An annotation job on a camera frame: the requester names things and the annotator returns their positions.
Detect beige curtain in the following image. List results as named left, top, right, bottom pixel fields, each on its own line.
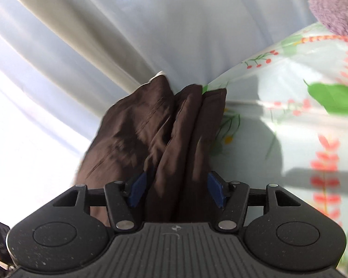
left=0, top=0, right=166, bottom=94

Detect dark brown garment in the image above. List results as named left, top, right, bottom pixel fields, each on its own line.
left=75, top=75, right=228, bottom=230

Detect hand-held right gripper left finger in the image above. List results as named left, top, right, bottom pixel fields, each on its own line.
left=50, top=171, right=148, bottom=230

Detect floral bed sheet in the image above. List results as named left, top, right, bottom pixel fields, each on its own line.
left=202, top=22, right=348, bottom=278

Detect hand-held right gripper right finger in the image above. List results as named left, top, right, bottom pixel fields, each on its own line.
left=207, top=171, right=303, bottom=230

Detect white sheer curtain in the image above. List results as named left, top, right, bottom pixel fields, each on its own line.
left=0, top=0, right=319, bottom=218

